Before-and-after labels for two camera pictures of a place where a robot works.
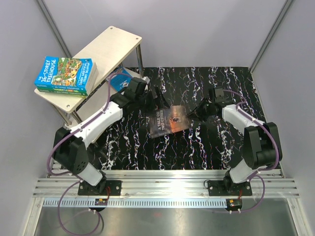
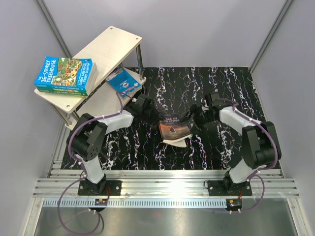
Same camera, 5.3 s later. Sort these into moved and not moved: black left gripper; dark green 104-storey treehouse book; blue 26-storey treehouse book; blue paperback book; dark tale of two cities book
Moved: dark tale of two cities book; black left gripper
Not moved: blue paperback book; blue 26-storey treehouse book; dark green 104-storey treehouse book
